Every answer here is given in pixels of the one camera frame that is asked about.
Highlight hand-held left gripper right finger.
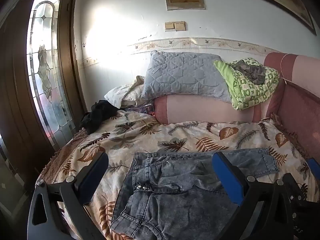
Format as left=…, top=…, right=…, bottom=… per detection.
left=212, top=151, right=293, bottom=240

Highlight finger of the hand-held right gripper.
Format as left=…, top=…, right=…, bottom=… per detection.
left=307, top=157, right=320, bottom=181

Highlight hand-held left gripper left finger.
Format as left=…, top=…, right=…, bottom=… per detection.
left=27, top=151, right=109, bottom=240

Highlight grey-blue denim pants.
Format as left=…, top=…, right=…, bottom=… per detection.
left=109, top=148, right=279, bottom=240

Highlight black crumpled cloth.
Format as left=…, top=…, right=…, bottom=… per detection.
left=79, top=100, right=126, bottom=134

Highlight leaf print fleece blanket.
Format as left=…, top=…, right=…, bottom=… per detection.
left=37, top=110, right=316, bottom=240

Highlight purple printed packet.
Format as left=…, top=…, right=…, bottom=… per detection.
left=124, top=103, right=155, bottom=116

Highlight green printed blanket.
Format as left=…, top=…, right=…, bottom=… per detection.
left=213, top=58, right=280, bottom=111

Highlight white floral pillow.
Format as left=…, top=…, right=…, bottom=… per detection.
left=104, top=75, right=146, bottom=107

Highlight grey crumpled cloth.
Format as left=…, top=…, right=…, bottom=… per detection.
left=231, top=59, right=266, bottom=85

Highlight grey quilted pillow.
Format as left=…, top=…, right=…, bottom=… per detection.
left=141, top=50, right=232, bottom=103

